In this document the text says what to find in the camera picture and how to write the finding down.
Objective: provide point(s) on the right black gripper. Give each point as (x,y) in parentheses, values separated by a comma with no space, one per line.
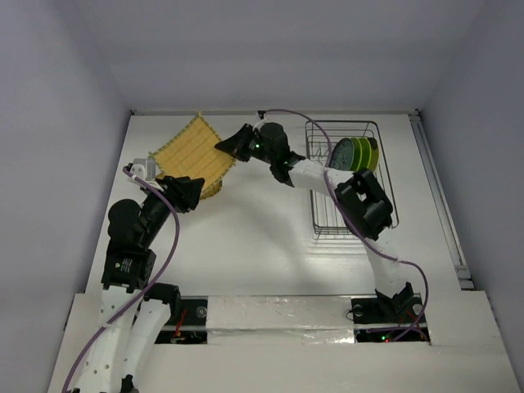
(247,142)

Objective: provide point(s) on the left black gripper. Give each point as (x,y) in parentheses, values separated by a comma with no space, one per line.
(182,191)

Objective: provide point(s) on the rounded bamboo tray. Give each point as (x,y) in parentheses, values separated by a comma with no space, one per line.
(211,191)

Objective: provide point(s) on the square bamboo tray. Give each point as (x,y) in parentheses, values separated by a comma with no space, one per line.
(192,153)

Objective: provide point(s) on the blue patterned plate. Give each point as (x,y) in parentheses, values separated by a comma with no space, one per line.
(342,155)

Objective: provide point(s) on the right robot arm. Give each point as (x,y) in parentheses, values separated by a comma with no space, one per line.
(393,291)

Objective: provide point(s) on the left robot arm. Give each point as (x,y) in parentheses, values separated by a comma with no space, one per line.
(135,306)

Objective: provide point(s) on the green plate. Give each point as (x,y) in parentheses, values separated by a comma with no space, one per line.
(360,154)
(370,153)

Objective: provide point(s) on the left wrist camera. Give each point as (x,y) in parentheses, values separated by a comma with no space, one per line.
(143,168)

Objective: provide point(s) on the black wire dish rack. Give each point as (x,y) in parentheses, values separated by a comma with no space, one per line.
(368,200)

